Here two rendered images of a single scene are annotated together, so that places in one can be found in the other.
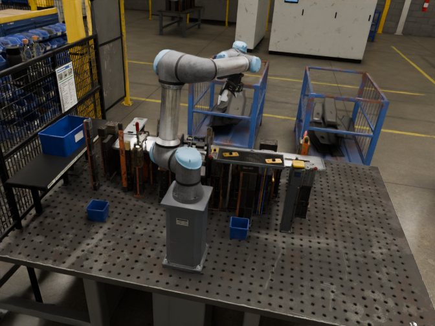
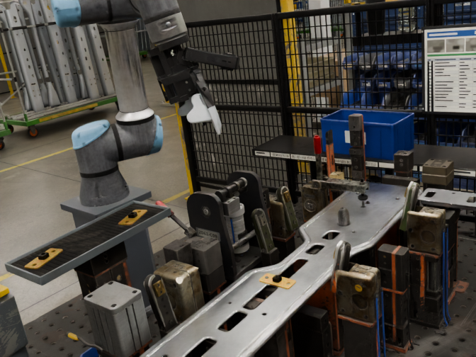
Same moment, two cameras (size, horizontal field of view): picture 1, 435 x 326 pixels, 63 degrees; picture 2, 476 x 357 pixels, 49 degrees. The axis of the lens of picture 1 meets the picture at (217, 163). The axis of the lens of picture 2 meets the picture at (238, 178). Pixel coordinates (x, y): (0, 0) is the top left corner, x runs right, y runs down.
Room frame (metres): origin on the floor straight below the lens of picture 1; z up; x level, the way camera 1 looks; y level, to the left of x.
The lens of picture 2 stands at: (2.63, -0.88, 1.64)
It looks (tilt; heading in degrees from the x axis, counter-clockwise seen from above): 19 degrees down; 125
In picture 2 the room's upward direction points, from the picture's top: 8 degrees counter-clockwise
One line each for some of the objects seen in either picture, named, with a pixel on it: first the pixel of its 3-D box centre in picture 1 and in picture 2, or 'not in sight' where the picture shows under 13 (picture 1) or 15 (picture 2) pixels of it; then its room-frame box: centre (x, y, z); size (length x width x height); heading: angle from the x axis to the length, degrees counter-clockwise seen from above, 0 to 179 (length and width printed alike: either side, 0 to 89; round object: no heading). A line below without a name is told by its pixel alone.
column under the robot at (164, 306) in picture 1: (185, 303); not in sight; (1.40, 0.13, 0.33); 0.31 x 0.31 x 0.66; 81
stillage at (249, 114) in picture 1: (230, 104); not in sight; (4.40, -0.11, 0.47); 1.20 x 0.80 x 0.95; 170
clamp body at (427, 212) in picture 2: not in sight; (426, 268); (2.30, 0.41, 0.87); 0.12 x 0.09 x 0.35; 175
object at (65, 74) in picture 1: (66, 86); (455, 70); (2.25, 1.03, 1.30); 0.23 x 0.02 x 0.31; 175
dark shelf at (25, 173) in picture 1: (67, 147); (363, 153); (1.94, 0.94, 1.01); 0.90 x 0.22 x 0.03; 175
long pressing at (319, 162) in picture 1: (217, 151); (275, 287); (2.07, 0.00, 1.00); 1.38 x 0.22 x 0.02; 85
